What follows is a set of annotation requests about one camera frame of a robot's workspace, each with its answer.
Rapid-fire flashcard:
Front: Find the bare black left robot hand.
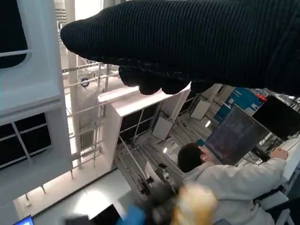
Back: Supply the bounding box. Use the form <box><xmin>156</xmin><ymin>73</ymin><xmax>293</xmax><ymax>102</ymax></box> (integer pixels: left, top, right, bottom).
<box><xmin>117</xmin><ymin>182</ymin><xmax>181</xmax><ymax>225</ymax></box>

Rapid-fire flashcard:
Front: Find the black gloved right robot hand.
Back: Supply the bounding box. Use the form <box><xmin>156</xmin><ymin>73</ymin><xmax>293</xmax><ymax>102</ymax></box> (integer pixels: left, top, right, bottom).
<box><xmin>59</xmin><ymin>0</ymin><xmax>300</xmax><ymax>97</ymax></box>

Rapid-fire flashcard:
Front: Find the toy toast slice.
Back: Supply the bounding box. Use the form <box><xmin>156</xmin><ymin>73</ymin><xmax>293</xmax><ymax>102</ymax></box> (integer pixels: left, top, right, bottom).
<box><xmin>172</xmin><ymin>182</ymin><xmax>218</xmax><ymax>225</ymax></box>

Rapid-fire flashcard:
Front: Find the small black screen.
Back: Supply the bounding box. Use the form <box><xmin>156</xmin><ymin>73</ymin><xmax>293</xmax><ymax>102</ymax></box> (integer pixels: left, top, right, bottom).
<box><xmin>90</xmin><ymin>203</ymin><xmax>122</xmax><ymax>225</ymax></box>

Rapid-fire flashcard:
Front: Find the white square ceiling panel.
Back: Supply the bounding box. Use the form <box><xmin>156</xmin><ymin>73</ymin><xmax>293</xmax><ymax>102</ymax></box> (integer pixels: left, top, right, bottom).
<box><xmin>190</xmin><ymin>99</ymin><xmax>211</xmax><ymax>120</ymax></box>
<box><xmin>151</xmin><ymin>116</ymin><xmax>174</xmax><ymax>141</ymax></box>

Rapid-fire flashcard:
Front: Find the person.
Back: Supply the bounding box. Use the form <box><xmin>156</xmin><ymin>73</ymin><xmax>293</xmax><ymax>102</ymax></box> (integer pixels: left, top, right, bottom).
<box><xmin>177</xmin><ymin>142</ymin><xmax>289</xmax><ymax>225</ymax></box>

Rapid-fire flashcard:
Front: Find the blue poster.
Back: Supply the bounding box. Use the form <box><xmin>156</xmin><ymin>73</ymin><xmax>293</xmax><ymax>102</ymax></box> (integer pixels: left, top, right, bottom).
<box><xmin>214</xmin><ymin>87</ymin><xmax>264</xmax><ymax>124</ymax></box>

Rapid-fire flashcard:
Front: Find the monitor with dark grey screen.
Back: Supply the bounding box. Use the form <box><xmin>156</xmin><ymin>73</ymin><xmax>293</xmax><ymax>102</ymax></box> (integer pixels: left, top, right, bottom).
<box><xmin>204</xmin><ymin>104</ymin><xmax>271</xmax><ymax>166</ymax></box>

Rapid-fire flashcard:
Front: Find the black monitor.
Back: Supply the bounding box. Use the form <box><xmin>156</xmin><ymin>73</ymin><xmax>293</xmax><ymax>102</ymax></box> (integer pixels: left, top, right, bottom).
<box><xmin>252</xmin><ymin>95</ymin><xmax>300</xmax><ymax>141</ymax></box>

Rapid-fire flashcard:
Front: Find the grey office chair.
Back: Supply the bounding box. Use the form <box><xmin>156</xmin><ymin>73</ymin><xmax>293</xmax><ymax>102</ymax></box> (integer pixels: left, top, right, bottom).
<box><xmin>254</xmin><ymin>191</ymin><xmax>295</xmax><ymax>225</ymax></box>

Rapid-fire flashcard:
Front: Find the small blue laptop screen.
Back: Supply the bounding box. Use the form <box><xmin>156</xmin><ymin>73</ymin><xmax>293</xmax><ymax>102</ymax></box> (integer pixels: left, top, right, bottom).
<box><xmin>13</xmin><ymin>215</ymin><xmax>35</xmax><ymax>225</ymax></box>

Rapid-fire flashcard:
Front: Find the white desk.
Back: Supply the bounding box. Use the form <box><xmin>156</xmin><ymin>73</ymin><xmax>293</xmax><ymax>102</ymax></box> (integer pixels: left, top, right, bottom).
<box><xmin>280</xmin><ymin>138</ymin><xmax>300</xmax><ymax>188</ymax></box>

